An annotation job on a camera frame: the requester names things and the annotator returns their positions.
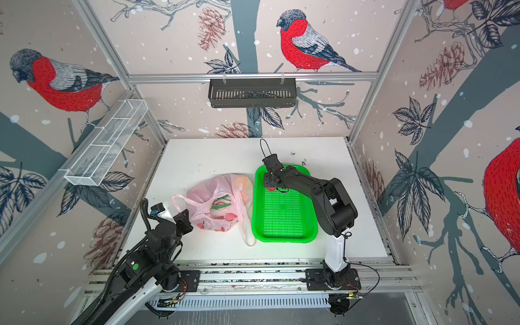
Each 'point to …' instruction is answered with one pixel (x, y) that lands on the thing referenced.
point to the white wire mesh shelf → (103, 145)
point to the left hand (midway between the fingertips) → (193, 207)
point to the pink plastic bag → (218, 202)
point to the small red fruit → (271, 189)
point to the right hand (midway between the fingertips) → (270, 178)
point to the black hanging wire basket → (252, 93)
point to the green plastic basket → (279, 217)
